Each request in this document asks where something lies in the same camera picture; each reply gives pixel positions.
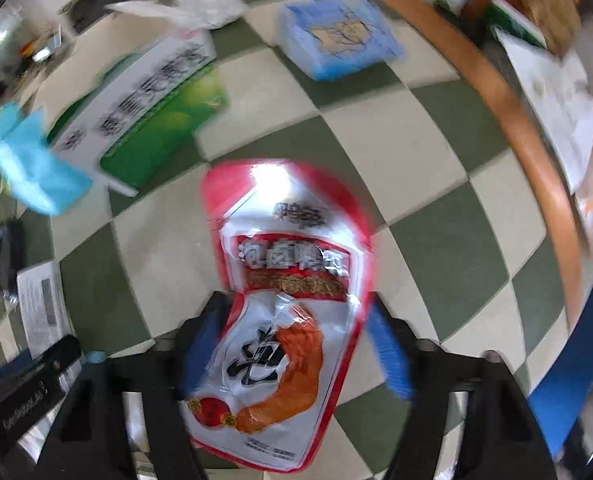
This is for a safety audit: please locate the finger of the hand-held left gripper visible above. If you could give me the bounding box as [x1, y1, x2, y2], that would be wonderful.
[30, 335, 108, 392]

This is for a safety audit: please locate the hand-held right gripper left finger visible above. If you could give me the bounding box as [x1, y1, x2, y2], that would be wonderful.
[36, 290, 237, 480]

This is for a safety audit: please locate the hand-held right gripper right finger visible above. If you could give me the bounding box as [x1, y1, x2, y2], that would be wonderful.
[364, 292, 560, 480]

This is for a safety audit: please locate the red white snack packet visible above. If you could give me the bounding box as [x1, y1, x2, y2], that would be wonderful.
[181, 160, 377, 473]

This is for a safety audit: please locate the green white medicine box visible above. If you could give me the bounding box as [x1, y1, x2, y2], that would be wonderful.
[49, 30, 230, 196]

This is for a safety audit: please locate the white printed paper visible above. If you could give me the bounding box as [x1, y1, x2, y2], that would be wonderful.
[17, 261, 73, 357]

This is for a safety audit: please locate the black rounded object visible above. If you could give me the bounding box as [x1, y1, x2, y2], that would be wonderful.
[0, 219, 27, 293]

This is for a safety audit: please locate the green checkered tablecloth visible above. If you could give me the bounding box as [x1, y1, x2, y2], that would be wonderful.
[0, 0, 593, 480]

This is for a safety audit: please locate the blue face mask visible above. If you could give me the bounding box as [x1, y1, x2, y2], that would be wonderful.
[0, 102, 94, 216]

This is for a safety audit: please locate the round orange rimmed table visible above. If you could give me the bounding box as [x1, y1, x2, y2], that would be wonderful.
[311, 0, 593, 331]

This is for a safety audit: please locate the white printed bag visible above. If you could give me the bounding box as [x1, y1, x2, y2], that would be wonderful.
[497, 30, 593, 191]

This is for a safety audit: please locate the blue tissue pack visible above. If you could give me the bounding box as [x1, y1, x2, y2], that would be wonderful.
[276, 0, 407, 82]

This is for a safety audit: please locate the white plastic bag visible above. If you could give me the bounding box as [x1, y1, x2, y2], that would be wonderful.
[105, 0, 247, 31]

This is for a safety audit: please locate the green white flat box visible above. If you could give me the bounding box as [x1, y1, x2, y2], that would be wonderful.
[484, 0, 547, 48]

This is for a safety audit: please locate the brown speckled object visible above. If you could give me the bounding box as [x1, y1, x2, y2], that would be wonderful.
[519, 0, 582, 53]

